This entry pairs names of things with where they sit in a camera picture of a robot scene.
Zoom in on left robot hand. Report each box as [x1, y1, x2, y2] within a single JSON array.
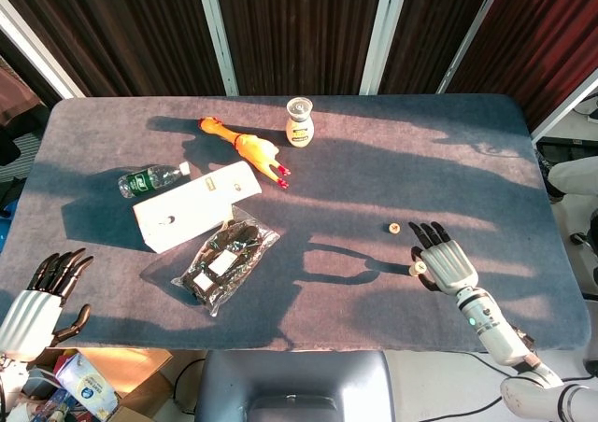
[[0, 247, 94, 362]]

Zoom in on person leg light trousers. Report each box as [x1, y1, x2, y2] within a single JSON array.
[[547, 156, 598, 194]]

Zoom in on black office chair base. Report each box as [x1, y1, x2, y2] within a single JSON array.
[[569, 206, 598, 297]]

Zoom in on pink cloth item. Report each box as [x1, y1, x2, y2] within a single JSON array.
[[0, 64, 48, 127]]

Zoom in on beige sauce bottle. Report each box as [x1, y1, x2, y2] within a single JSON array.
[[285, 96, 316, 148]]

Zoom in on yellow rubber chicken toy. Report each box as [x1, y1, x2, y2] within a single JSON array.
[[198, 117, 292, 190]]

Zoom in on white blue canister pack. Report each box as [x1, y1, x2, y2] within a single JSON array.
[[53, 351, 121, 421]]

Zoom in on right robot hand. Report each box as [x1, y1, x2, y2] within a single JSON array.
[[408, 221, 480, 296]]

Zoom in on dark ribbed partition panel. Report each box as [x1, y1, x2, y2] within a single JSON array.
[[214, 0, 388, 96], [0, 0, 229, 99], [378, 0, 496, 95], [446, 0, 598, 134]]

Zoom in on white carton box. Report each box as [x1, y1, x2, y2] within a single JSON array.
[[132, 160, 263, 255]]

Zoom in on blue grey table cloth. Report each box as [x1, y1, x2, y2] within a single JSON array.
[[0, 93, 591, 352]]

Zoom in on white partition post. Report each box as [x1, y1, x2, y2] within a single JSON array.
[[194, 0, 240, 97], [359, 0, 413, 96], [0, 0, 86, 100], [530, 71, 598, 144], [435, 0, 509, 95]]

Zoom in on brown cardboard box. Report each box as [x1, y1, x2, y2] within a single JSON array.
[[39, 346, 175, 422]]

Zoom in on plastic bag of black gloves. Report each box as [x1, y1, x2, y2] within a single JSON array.
[[170, 205, 281, 318]]

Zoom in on green label water bottle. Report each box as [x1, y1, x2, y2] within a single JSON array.
[[117, 161, 192, 200]]

